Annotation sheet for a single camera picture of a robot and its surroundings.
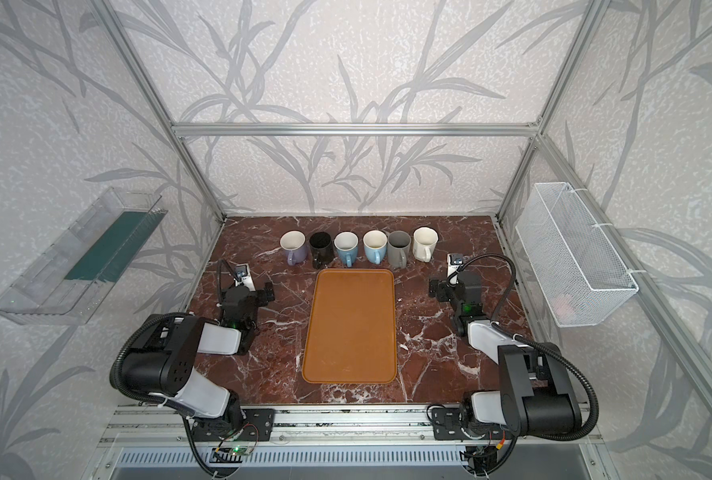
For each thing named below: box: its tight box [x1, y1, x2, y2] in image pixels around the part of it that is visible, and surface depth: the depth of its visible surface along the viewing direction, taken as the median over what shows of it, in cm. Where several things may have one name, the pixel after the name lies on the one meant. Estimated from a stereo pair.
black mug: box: [309, 231, 333, 269], surface depth 104 cm
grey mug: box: [388, 230, 411, 269], surface depth 101 cm
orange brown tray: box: [302, 268, 398, 384], surface depth 91 cm
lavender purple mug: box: [280, 230, 307, 266], surface depth 105 cm
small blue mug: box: [333, 231, 359, 267], surface depth 102 cm
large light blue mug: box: [363, 229, 388, 265], surface depth 102 cm
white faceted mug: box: [413, 226, 439, 263], surface depth 104 cm
